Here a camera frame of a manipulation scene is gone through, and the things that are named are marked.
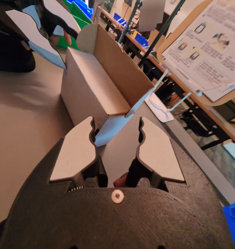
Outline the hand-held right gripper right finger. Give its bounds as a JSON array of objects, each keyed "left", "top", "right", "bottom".
[{"left": 136, "top": 117, "right": 185, "bottom": 187}]

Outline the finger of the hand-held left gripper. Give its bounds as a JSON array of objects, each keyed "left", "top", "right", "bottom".
[
  {"left": 5, "top": 9, "right": 67, "bottom": 70},
  {"left": 42, "top": 0, "right": 81, "bottom": 36}
]

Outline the green plastic storage bin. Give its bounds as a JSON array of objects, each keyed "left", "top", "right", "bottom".
[{"left": 57, "top": 0, "right": 93, "bottom": 50}]

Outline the instruction sheet on stand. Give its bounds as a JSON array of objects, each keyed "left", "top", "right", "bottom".
[{"left": 157, "top": 0, "right": 235, "bottom": 107}]

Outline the small blue background bin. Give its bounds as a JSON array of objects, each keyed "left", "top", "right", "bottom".
[
  {"left": 133, "top": 30, "right": 150, "bottom": 47},
  {"left": 114, "top": 13, "right": 127, "bottom": 26}
]

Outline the black stand pole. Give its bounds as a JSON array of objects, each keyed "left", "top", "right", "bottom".
[{"left": 138, "top": 0, "right": 186, "bottom": 68}]

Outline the person's right hand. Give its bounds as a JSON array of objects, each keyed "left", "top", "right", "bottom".
[{"left": 113, "top": 172, "right": 128, "bottom": 188}]

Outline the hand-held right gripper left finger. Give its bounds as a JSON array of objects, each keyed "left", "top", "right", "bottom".
[{"left": 50, "top": 116, "right": 98, "bottom": 187}]

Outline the grey light stand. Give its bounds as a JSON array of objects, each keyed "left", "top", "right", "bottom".
[{"left": 118, "top": 0, "right": 142, "bottom": 45}]

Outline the blue plastic storage bin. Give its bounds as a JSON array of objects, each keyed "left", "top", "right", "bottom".
[{"left": 222, "top": 202, "right": 235, "bottom": 249}]

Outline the white cardboard mailer box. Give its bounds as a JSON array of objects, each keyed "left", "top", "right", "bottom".
[{"left": 60, "top": 23, "right": 155, "bottom": 147}]

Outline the printed instruction sheet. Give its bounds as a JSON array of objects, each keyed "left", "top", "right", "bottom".
[{"left": 161, "top": 0, "right": 235, "bottom": 103}]

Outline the long wooden background desk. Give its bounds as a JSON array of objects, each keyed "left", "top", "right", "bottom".
[{"left": 97, "top": 6, "right": 235, "bottom": 147}]

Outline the person's left hand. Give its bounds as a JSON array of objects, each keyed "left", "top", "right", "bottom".
[{"left": 36, "top": 5, "right": 79, "bottom": 47}]

